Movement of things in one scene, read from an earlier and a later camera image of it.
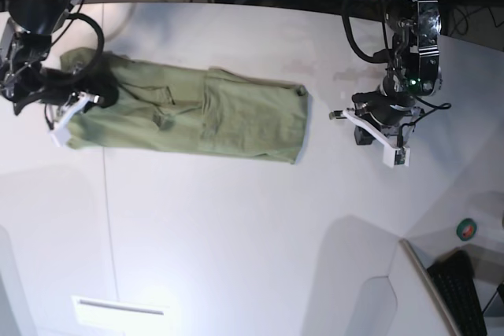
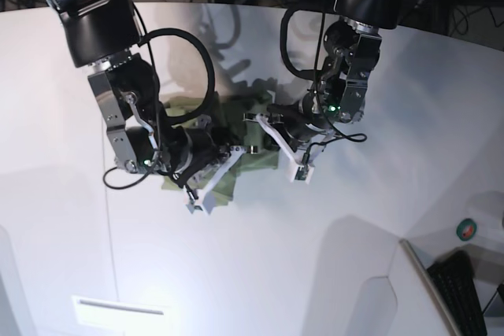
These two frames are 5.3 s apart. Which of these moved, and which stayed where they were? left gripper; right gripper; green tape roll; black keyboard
Moved: left gripper; right gripper
Stayed: black keyboard; green tape roll
